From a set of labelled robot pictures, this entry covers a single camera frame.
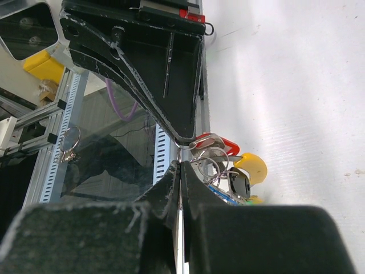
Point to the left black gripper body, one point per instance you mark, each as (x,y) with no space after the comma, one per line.
(178,15)

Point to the blue tag key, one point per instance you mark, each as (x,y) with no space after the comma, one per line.
(222,195)

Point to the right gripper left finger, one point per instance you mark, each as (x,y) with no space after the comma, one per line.
(97,237)

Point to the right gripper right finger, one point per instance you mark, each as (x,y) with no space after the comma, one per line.
(222,238)

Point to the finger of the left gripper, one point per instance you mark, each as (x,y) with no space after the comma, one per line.
(159,67)

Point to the white slotted cable duct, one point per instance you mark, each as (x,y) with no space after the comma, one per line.
(70,114)

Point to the red tag key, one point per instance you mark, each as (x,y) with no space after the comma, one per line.
(212,146)

